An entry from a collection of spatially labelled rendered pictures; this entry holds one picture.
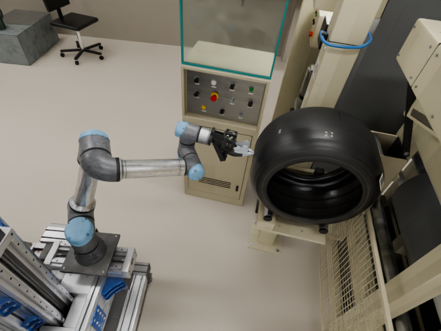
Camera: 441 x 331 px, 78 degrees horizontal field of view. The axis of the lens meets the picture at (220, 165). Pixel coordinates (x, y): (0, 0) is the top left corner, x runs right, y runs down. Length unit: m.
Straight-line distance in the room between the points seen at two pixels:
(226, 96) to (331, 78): 0.75
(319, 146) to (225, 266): 1.44
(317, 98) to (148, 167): 0.82
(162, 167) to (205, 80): 0.84
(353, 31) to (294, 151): 0.51
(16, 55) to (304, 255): 4.50
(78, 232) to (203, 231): 1.23
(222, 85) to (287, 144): 0.84
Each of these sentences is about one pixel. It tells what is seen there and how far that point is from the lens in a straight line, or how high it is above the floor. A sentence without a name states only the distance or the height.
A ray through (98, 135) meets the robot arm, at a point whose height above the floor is 1.33.
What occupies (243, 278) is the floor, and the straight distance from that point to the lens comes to 2.24.
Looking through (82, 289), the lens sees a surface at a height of 0.63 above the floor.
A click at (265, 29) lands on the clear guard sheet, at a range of 1.61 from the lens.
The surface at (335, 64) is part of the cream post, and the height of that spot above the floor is 1.57.
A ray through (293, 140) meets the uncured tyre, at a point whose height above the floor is 1.40.
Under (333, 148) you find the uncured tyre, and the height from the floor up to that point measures 1.42.
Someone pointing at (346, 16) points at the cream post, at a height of 1.75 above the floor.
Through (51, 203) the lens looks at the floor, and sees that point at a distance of 2.83.
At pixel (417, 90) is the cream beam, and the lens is 1.09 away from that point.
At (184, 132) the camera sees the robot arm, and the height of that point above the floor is 1.29.
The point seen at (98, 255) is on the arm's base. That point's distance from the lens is 1.53.
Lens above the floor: 2.07
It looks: 47 degrees down
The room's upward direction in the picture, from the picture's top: 6 degrees clockwise
